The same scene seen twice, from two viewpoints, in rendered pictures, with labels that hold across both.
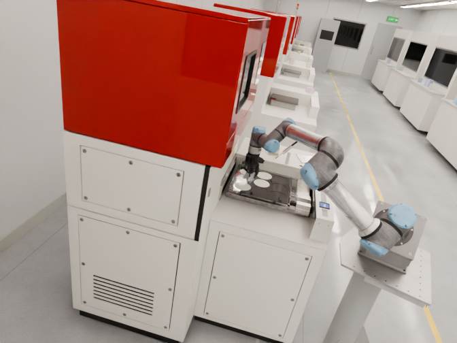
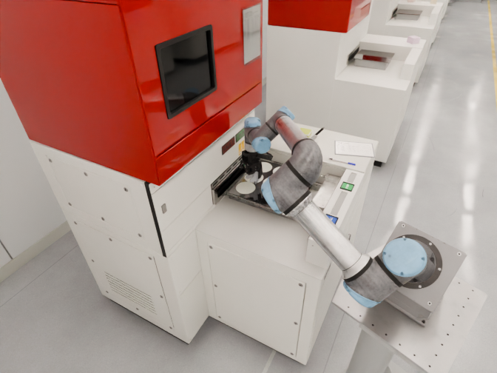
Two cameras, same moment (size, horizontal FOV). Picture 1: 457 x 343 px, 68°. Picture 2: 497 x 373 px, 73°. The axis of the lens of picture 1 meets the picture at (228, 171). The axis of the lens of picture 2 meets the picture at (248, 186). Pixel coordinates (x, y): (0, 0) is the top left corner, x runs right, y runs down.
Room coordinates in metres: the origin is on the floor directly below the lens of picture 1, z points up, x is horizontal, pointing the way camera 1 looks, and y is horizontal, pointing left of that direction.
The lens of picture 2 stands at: (0.52, -0.61, 1.95)
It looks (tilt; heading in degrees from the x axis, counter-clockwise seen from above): 38 degrees down; 22
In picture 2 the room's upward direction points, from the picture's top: 1 degrees counter-clockwise
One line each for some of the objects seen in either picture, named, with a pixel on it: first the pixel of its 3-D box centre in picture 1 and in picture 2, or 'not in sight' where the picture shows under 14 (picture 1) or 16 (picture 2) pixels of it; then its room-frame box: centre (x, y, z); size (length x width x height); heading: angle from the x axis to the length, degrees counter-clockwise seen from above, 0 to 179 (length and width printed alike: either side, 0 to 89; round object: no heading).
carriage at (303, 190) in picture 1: (302, 197); (322, 201); (1.83, -0.48, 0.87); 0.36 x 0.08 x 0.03; 173
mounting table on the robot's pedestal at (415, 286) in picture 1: (379, 265); (400, 304); (1.45, -0.88, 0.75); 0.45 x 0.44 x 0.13; 66
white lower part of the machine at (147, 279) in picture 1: (158, 240); (176, 236); (1.73, 0.37, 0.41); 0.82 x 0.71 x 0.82; 173
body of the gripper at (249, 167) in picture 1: (251, 161); (251, 160); (1.80, -0.12, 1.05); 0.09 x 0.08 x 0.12; 146
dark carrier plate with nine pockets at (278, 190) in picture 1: (261, 183); (272, 183); (1.85, -0.22, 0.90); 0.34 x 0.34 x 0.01; 83
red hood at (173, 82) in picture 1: (179, 67); (143, 55); (1.73, 0.34, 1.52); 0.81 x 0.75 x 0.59; 173
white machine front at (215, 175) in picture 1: (222, 169); (214, 171); (1.69, 0.03, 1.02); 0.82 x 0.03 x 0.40; 173
